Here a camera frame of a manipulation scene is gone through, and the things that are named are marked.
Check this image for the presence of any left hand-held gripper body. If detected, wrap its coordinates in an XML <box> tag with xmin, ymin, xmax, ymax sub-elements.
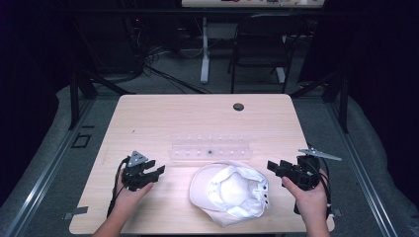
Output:
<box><xmin>122</xmin><ymin>150</ymin><xmax>156</xmax><ymax>193</ymax></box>

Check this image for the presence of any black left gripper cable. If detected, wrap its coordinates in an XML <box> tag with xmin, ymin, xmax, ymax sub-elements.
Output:
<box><xmin>106</xmin><ymin>156</ymin><xmax>131</xmax><ymax>219</ymax></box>

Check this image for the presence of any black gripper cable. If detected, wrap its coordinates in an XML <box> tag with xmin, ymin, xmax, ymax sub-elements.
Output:
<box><xmin>106</xmin><ymin>156</ymin><xmax>131</xmax><ymax>219</ymax></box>
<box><xmin>307</xmin><ymin>144</ymin><xmax>333</xmax><ymax>216</ymax></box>

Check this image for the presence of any white desk leg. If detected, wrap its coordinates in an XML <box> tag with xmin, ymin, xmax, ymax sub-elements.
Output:
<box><xmin>200</xmin><ymin>17</ymin><xmax>211</xmax><ymax>85</ymax></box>
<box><xmin>275</xmin><ymin>66</ymin><xmax>287</xmax><ymax>85</ymax></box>

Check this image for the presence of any black chair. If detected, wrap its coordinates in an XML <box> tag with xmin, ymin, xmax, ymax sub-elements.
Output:
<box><xmin>227</xmin><ymin>13</ymin><xmax>308</xmax><ymax>95</ymax></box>

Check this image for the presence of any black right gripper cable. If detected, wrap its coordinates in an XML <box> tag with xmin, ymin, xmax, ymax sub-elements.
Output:
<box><xmin>307</xmin><ymin>144</ymin><xmax>333</xmax><ymax>216</ymax></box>

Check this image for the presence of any person's right hand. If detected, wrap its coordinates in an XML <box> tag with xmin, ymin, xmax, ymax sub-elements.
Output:
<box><xmin>281</xmin><ymin>168</ymin><xmax>331</xmax><ymax>217</ymax></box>

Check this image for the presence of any black metal frame stand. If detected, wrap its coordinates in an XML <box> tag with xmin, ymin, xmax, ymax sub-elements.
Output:
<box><xmin>67</xmin><ymin>67</ymin><xmax>136</xmax><ymax>130</ymax></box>
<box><xmin>290</xmin><ymin>69</ymin><xmax>351</xmax><ymax>134</ymax></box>

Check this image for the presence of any person's left hand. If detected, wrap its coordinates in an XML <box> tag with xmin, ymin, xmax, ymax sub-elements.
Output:
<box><xmin>113</xmin><ymin>169</ymin><xmax>155</xmax><ymax>215</ymax></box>

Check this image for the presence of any white cap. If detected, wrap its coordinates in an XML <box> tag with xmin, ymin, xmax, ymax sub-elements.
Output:
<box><xmin>188</xmin><ymin>160</ymin><xmax>272</xmax><ymax>228</ymax></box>

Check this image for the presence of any aluminium floor rail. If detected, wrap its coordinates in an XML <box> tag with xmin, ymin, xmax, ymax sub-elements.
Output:
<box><xmin>0</xmin><ymin>98</ymin><xmax>97</xmax><ymax>237</ymax></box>
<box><xmin>323</xmin><ymin>98</ymin><xmax>400</xmax><ymax>237</ymax></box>

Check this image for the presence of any clear plastic tray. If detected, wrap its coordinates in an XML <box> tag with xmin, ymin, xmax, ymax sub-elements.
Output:
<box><xmin>169</xmin><ymin>132</ymin><xmax>253</xmax><ymax>163</ymax></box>

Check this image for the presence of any bundle of floor cables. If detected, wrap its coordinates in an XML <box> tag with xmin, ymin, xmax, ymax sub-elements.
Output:
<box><xmin>143</xmin><ymin>45</ymin><xmax>212</xmax><ymax>96</ymax></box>

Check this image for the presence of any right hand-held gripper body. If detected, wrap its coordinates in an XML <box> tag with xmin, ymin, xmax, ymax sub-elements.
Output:
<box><xmin>283</xmin><ymin>147</ymin><xmax>343</xmax><ymax>193</ymax></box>

